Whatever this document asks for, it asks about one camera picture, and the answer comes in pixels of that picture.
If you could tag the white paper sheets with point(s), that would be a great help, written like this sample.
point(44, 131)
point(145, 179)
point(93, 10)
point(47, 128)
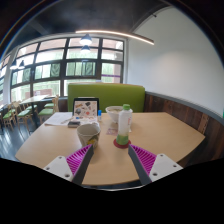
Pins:
point(58, 119)

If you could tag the large black-framed window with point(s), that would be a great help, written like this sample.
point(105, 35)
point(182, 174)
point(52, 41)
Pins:
point(50, 66)

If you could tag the white bowl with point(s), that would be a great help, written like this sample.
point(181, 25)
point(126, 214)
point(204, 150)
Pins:
point(112, 113)

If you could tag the white swirl-print paper cup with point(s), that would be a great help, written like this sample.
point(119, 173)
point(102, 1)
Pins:
point(88, 135)

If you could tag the flat round red coaster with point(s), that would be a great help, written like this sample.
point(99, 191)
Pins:
point(116, 145)

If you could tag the wooden dining table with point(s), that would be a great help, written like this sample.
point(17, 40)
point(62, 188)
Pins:
point(33, 98)

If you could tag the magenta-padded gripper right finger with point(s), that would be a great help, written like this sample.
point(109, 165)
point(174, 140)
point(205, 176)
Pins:
point(153, 165)

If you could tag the colourful printed sheet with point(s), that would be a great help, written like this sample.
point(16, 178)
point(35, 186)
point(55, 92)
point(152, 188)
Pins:
point(87, 119)

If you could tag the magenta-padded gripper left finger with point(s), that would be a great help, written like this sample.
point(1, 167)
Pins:
point(71, 165)

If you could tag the group of pendant lamps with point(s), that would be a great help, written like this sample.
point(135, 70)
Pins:
point(85, 40)

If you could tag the tablet with sticker-covered case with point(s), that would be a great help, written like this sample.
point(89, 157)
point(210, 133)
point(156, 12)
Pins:
point(85, 107)

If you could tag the green-capped clear drink bottle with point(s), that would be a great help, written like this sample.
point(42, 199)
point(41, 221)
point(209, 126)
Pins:
point(124, 123)

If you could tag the small white rectangular device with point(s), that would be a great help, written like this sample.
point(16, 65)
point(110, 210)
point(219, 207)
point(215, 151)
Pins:
point(112, 131)

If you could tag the small blue-capped bottle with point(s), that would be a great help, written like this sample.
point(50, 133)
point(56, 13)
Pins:
point(99, 116)

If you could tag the green booth seat backrest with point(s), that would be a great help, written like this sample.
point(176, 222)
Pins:
point(110, 93)

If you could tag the long linear ceiling light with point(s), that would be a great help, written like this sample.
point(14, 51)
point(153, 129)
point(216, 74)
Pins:
point(116, 33)

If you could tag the group of green-seated wooden chairs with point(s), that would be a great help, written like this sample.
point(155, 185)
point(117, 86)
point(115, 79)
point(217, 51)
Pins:
point(20, 115)

